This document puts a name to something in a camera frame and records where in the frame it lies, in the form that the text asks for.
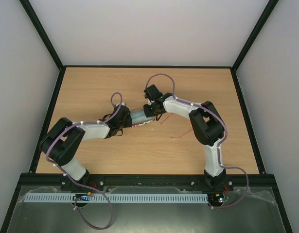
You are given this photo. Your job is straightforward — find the electronics board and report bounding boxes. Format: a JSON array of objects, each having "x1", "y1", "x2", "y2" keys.
[
  {"x1": 72, "y1": 192, "x2": 94, "y2": 201},
  {"x1": 208, "y1": 191, "x2": 230, "y2": 203}
]

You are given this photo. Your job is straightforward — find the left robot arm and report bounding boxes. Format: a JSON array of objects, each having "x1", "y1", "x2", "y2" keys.
[{"x1": 39, "y1": 105, "x2": 132, "y2": 181}]

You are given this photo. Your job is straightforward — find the light blue cleaning cloth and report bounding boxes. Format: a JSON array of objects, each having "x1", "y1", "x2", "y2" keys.
[{"x1": 130, "y1": 108, "x2": 147, "y2": 125}]

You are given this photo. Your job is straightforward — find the black aluminium frame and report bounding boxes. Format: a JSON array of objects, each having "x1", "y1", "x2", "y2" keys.
[{"x1": 0, "y1": 0, "x2": 294, "y2": 233}]

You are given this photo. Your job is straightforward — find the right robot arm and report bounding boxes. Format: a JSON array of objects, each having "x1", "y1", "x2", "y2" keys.
[{"x1": 144, "y1": 85, "x2": 227, "y2": 190}]

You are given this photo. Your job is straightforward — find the light blue slotted cable duct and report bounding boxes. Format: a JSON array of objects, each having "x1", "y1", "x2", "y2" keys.
[{"x1": 24, "y1": 193, "x2": 208, "y2": 204}]

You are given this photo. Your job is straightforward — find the flag print glasses case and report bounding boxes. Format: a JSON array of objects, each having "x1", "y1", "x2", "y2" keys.
[{"x1": 130, "y1": 108, "x2": 155, "y2": 128}]

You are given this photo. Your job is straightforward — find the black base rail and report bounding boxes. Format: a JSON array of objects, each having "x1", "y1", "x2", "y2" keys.
[{"x1": 78, "y1": 174, "x2": 233, "y2": 192}]

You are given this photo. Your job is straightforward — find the left electronics board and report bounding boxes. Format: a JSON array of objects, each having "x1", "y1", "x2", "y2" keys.
[{"x1": 72, "y1": 192, "x2": 94, "y2": 201}]

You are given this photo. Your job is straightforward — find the right electronics board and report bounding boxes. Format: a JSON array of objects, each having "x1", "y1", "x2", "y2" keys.
[{"x1": 208, "y1": 191, "x2": 230, "y2": 203}]

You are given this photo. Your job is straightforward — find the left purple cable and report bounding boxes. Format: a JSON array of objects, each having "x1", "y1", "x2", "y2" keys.
[{"x1": 45, "y1": 91, "x2": 114, "y2": 230}]

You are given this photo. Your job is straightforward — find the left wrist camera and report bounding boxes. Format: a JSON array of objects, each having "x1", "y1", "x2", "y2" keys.
[{"x1": 115, "y1": 102, "x2": 126, "y2": 107}]

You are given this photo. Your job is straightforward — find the red transparent sunglasses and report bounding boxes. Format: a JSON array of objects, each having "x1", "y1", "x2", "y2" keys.
[{"x1": 159, "y1": 113, "x2": 193, "y2": 139}]

